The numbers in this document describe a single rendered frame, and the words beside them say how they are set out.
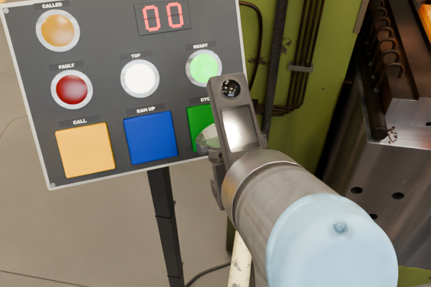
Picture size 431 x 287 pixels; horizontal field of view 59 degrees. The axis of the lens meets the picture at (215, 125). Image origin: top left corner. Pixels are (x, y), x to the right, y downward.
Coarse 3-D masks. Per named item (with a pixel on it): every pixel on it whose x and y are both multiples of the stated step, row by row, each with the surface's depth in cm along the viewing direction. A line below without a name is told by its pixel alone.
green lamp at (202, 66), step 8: (200, 56) 59; (208, 56) 60; (192, 64) 59; (200, 64) 59; (208, 64) 60; (216, 64) 60; (192, 72) 60; (200, 72) 60; (208, 72) 60; (216, 72) 60; (200, 80) 60
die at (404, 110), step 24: (384, 0) 99; (408, 0) 97; (384, 24) 91; (408, 24) 89; (384, 48) 84; (408, 48) 82; (408, 72) 77; (384, 96) 77; (408, 96) 72; (408, 120) 75
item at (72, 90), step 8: (64, 80) 55; (72, 80) 56; (80, 80) 56; (56, 88) 56; (64, 88) 56; (72, 88) 56; (80, 88) 56; (64, 96) 56; (72, 96) 56; (80, 96) 56
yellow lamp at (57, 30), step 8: (56, 16) 53; (48, 24) 53; (56, 24) 53; (64, 24) 54; (72, 24) 54; (48, 32) 53; (56, 32) 54; (64, 32) 54; (72, 32) 54; (48, 40) 54; (56, 40) 54; (64, 40) 54
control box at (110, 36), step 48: (48, 0) 53; (96, 0) 54; (144, 0) 56; (192, 0) 57; (48, 48) 54; (96, 48) 56; (144, 48) 57; (192, 48) 59; (240, 48) 61; (48, 96) 56; (96, 96) 57; (144, 96) 59; (192, 96) 61; (48, 144) 57
